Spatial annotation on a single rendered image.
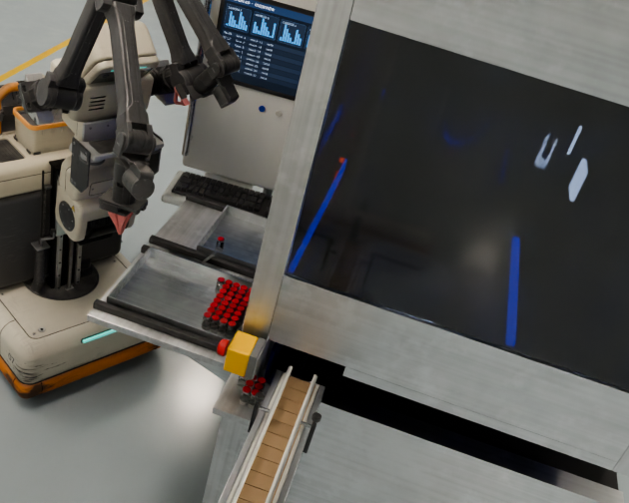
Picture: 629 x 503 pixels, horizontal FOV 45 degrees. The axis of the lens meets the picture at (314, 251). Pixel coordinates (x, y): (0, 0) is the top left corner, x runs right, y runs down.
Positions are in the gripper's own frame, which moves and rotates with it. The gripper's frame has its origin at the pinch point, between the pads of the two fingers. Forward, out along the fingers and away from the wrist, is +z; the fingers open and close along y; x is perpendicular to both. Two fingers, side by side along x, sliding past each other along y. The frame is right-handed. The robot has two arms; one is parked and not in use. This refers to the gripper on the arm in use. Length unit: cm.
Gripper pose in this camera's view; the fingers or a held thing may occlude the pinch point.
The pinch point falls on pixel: (121, 231)
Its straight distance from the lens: 196.7
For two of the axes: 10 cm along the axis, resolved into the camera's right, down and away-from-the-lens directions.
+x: 2.4, -4.6, 8.5
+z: -2.1, 8.3, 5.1
